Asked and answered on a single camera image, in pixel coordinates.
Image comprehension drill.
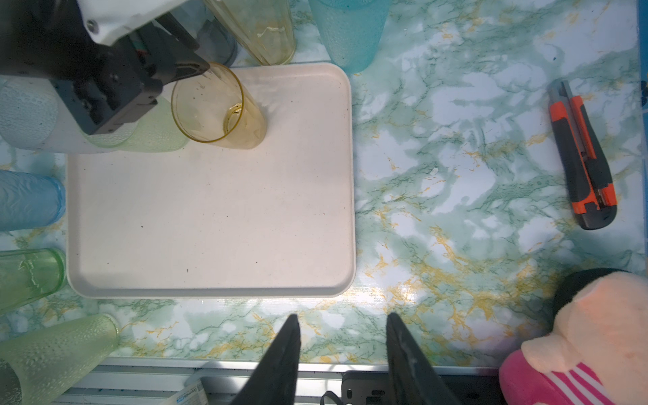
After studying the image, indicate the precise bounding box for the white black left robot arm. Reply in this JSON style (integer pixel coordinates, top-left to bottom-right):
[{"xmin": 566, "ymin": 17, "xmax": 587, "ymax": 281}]
[{"xmin": 1, "ymin": 1, "xmax": 210, "ymax": 135}]

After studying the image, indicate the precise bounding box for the tall olive yellow glass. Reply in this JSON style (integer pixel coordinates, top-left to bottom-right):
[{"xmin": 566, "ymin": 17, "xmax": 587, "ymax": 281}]
[{"xmin": 204, "ymin": 0, "xmax": 296, "ymax": 66}]

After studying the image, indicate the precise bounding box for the green clear glass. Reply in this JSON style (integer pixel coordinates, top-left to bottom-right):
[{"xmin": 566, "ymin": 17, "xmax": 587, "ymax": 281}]
[{"xmin": 1, "ymin": 248, "xmax": 66, "ymax": 315}]

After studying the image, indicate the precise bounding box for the light green textured glass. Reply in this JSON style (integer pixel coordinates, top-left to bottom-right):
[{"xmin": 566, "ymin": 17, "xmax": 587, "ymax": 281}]
[{"xmin": 85, "ymin": 97, "xmax": 189, "ymax": 153}]

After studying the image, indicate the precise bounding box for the orange grey utility knife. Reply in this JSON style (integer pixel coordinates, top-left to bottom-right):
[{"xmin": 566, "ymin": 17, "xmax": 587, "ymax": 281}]
[{"xmin": 548, "ymin": 79, "xmax": 618, "ymax": 231}]

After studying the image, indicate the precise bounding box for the pink plush doll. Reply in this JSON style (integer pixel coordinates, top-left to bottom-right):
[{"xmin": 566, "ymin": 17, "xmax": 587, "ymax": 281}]
[{"xmin": 499, "ymin": 268, "xmax": 647, "ymax": 404}]

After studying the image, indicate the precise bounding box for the clear textured glass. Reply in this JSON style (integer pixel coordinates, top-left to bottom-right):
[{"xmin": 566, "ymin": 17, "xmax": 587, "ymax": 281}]
[{"xmin": 0, "ymin": 74, "xmax": 117, "ymax": 155}]

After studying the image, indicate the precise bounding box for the short amber glass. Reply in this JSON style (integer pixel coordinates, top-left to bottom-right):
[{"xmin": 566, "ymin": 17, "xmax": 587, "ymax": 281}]
[{"xmin": 170, "ymin": 63, "xmax": 268, "ymax": 150}]

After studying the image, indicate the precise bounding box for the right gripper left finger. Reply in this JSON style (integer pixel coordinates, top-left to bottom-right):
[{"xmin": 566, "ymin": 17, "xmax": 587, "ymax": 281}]
[{"xmin": 231, "ymin": 314, "xmax": 301, "ymax": 405}]

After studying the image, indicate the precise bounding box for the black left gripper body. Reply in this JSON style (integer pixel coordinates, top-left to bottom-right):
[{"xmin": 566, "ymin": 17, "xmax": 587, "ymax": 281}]
[{"xmin": 51, "ymin": 23, "xmax": 209, "ymax": 135}]

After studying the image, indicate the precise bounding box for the tall grey glass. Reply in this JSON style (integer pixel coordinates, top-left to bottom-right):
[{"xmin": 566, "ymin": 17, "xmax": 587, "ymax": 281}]
[{"xmin": 170, "ymin": 0, "xmax": 238, "ymax": 67}]

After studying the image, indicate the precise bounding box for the teal textured glass front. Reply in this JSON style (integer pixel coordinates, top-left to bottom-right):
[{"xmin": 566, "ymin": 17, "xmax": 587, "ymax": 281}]
[{"xmin": 309, "ymin": 0, "xmax": 392, "ymax": 74}]

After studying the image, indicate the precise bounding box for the light blue short glass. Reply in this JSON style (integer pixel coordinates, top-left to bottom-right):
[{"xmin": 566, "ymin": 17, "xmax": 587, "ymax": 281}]
[{"xmin": 1, "ymin": 170, "xmax": 66, "ymax": 232}]

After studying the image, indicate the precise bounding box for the pink rectangular tray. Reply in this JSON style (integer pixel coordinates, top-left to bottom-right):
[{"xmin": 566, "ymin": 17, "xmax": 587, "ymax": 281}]
[{"xmin": 66, "ymin": 62, "xmax": 356, "ymax": 299}]

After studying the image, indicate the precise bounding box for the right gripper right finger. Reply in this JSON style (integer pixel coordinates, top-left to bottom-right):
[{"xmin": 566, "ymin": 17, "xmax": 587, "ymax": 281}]
[{"xmin": 386, "ymin": 312, "xmax": 460, "ymax": 404}]

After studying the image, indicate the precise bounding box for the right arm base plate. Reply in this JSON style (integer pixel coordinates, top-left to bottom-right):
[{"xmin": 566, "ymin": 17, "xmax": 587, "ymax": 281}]
[{"xmin": 320, "ymin": 370, "xmax": 507, "ymax": 405}]

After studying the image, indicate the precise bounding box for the pale green textured glass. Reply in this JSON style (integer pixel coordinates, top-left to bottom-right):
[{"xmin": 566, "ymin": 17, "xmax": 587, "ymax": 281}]
[{"xmin": 1, "ymin": 314, "xmax": 120, "ymax": 404}]

